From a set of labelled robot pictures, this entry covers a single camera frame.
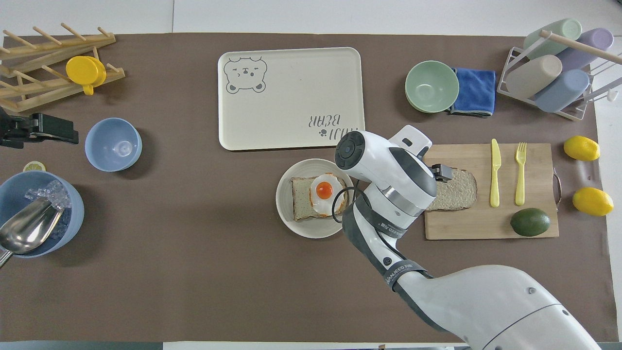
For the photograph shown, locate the clear ice cubes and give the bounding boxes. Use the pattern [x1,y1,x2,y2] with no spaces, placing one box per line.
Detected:
[24,179,72,242]

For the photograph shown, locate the cream tray with bear print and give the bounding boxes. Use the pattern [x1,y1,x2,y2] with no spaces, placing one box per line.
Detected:
[218,47,366,151]

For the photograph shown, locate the metal scoop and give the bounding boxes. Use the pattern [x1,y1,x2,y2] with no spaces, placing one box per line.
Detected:
[0,197,64,268]

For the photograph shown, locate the black stand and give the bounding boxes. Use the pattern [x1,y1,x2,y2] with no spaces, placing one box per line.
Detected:
[0,108,79,150]

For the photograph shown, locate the yellow plastic fork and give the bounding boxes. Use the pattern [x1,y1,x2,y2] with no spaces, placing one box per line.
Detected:
[515,142,528,207]

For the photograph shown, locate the wooden dish rack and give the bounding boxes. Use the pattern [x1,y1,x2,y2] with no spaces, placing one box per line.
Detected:
[0,22,126,114]

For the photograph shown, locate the cream round plate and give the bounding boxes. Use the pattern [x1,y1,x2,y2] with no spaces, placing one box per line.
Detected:
[276,158,359,239]

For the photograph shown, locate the wooden cutting board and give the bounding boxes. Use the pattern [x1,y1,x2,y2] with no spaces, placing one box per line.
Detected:
[422,142,562,241]

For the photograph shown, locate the small blue bowl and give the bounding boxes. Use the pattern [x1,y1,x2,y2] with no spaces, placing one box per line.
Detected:
[85,118,143,173]

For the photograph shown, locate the green avocado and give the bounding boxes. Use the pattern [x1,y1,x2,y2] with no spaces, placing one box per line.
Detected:
[510,208,552,237]

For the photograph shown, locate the beige cup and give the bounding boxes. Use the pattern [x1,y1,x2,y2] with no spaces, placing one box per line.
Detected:
[505,54,563,100]

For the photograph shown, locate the green bowl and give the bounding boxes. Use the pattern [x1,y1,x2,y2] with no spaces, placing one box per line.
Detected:
[405,60,460,114]

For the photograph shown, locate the fried egg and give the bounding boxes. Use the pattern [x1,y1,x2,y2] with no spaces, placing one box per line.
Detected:
[310,173,348,217]

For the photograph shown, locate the large blue ice bowl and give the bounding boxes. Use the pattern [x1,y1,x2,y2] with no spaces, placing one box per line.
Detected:
[0,171,85,259]

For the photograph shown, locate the blue cloth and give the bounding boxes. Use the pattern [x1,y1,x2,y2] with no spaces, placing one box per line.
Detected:
[448,68,497,119]

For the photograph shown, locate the purple cup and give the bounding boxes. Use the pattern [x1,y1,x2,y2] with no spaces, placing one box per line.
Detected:
[555,28,615,72]

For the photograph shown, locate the green cup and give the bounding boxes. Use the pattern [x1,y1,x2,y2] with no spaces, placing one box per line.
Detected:
[523,18,583,60]

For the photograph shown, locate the grey-blue cup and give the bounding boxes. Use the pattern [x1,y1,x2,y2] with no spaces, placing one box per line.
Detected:
[534,69,590,114]

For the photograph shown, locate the white bread slice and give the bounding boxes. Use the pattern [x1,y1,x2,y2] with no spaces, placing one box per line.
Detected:
[291,176,348,222]

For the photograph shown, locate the white wire cup rack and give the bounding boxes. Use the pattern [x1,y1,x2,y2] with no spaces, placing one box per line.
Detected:
[497,29,622,122]

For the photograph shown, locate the yellow cup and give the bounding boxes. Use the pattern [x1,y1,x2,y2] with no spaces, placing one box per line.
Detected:
[66,55,107,96]

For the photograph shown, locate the brown bread slice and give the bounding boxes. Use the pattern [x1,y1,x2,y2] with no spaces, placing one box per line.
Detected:
[425,168,478,212]

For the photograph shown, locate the yellow plastic knife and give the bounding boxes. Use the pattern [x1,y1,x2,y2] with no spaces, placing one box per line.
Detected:
[490,139,502,208]

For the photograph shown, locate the yellow lemon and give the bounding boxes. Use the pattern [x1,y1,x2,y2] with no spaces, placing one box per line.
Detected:
[564,136,601,162]
[572,187,614,217]

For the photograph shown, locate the black cable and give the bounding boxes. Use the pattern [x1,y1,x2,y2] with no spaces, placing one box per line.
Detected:
[331,186,359,225]

